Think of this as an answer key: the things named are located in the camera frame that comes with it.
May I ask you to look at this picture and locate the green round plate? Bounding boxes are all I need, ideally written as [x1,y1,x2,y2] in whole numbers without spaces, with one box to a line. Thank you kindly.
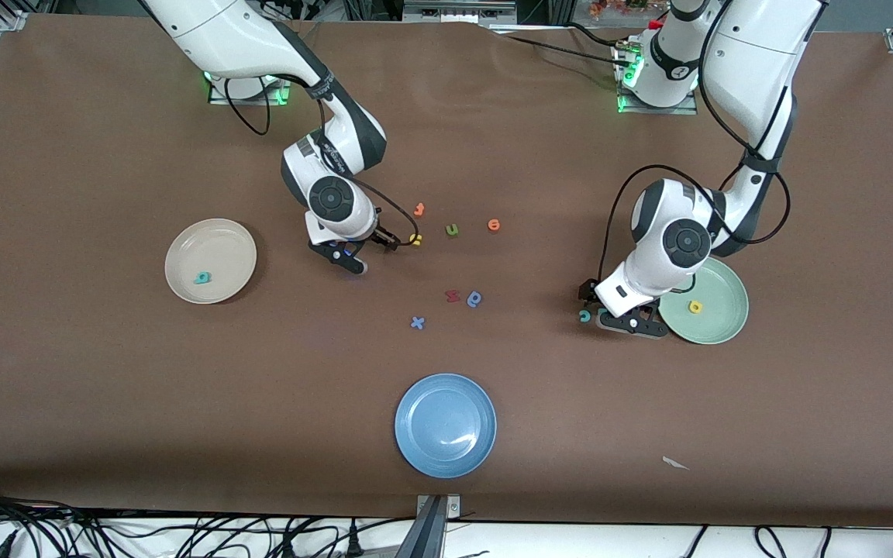
[657,256,750,346]

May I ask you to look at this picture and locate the beige round plate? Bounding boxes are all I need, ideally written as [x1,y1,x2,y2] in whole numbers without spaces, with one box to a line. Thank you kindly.
[164,218,258,305]

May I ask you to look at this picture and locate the blue round plate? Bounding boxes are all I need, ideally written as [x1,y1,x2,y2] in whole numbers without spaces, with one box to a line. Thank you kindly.
[394,373,498,480]

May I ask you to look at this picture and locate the orange artificial flowers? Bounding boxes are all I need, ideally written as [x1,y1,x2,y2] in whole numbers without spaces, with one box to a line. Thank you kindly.
[588,0,653,22]

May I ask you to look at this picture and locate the brown table cover sheet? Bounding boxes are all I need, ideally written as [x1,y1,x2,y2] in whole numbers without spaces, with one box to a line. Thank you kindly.
[0,13,893,529]

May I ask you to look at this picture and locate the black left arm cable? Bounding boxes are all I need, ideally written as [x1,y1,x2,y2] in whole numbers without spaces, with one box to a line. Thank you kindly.
[596,0,792,299]

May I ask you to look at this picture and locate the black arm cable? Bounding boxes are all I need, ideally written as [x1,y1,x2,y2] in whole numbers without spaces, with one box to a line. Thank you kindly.
[596,0,792,299]
[223,74,418,237]

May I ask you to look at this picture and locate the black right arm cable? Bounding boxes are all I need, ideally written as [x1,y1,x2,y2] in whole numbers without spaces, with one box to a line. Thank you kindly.
[223,74,418,237]

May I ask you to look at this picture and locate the aluminium frame beam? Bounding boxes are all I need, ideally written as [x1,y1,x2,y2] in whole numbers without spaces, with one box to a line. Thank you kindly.
[402,0,519,26]

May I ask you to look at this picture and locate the black base power cable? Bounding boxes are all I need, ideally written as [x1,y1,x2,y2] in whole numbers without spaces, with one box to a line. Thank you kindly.
[493,22,637,71]

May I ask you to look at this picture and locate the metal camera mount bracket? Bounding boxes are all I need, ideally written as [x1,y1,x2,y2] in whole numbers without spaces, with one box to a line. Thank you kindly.
[396,494,463,558]

